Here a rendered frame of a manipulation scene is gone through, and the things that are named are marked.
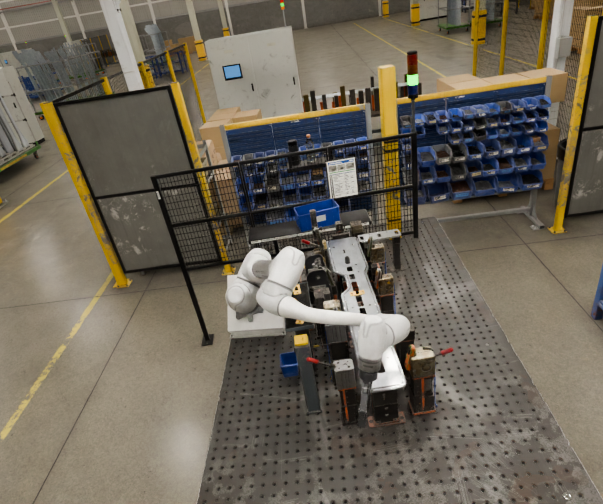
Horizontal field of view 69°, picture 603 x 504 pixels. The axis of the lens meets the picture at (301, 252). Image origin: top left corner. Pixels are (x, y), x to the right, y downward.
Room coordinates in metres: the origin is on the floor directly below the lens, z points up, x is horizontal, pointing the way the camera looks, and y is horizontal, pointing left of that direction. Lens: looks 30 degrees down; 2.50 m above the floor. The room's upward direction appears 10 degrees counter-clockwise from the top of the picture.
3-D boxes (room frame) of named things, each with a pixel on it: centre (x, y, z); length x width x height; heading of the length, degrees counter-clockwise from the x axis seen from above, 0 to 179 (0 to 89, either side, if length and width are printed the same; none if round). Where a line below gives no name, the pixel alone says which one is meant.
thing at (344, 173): (3.05, -0.39, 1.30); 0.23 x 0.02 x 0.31; 89
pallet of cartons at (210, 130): (7.03, 0.66, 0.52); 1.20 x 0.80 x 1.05; 172
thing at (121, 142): (4.24, 1.42, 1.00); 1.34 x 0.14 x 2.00; 85
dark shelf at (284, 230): (2.93, -0.09, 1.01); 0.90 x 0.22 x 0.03; 89
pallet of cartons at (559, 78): (5.23, -2.59, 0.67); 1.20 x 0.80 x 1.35; 87
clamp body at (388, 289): (2.09, -0.45, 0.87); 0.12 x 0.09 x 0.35; 89
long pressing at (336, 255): (2.01, -0.28, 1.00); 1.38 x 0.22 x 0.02; 179
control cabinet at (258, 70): (9.19, 0.27, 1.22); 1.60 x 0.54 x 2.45; 85
